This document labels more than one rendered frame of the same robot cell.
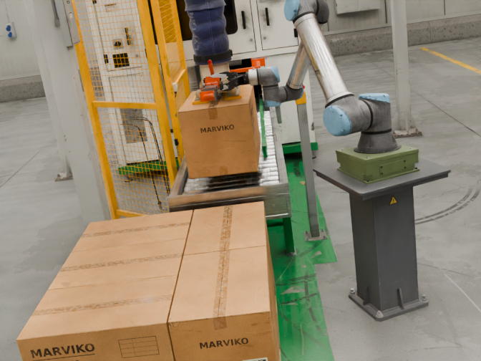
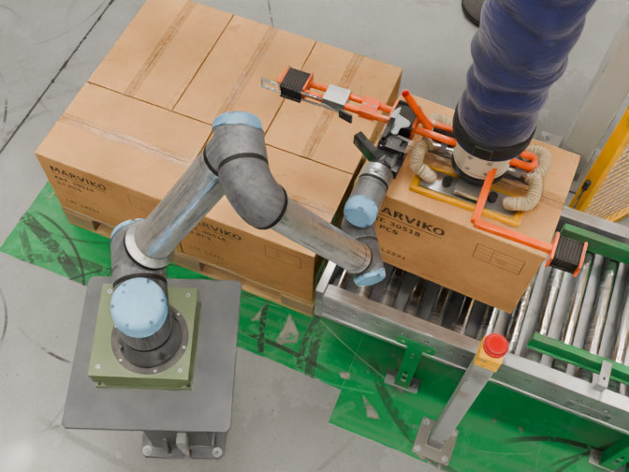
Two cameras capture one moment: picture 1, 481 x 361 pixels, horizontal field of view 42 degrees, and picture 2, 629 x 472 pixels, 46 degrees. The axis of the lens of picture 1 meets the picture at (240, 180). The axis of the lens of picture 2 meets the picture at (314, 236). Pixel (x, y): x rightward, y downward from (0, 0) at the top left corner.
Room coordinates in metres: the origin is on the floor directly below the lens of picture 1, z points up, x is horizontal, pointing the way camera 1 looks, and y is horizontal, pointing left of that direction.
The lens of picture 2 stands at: (3.67, -1.35, 2.96)
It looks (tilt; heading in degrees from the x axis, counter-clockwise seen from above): 60 degrees down; 107
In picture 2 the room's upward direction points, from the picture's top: 3 degrees clockwise
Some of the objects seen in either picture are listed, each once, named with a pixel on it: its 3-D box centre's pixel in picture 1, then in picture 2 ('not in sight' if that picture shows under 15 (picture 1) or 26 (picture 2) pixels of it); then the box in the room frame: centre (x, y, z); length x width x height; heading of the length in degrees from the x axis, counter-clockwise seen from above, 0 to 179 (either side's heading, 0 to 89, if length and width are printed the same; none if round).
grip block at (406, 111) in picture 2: (212, 82); (403, 120); (3.50, 0.07, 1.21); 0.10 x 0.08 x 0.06; 87
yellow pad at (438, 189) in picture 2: (233, 89); (468, 191); (3.75, -0.04, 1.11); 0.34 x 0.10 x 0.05; 177
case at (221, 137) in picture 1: (222, 129); (457, 203); (3.73, 0.06, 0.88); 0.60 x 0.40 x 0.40; 174
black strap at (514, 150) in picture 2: (212, 55); (493, 123); (3.75, 0.06, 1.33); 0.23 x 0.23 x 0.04
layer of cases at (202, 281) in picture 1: (169, 294); (229, 138); (2.73, 0.42, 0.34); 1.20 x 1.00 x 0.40; 177
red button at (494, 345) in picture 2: not in sight; (494, 346); (3.94, -0.45, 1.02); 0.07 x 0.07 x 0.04
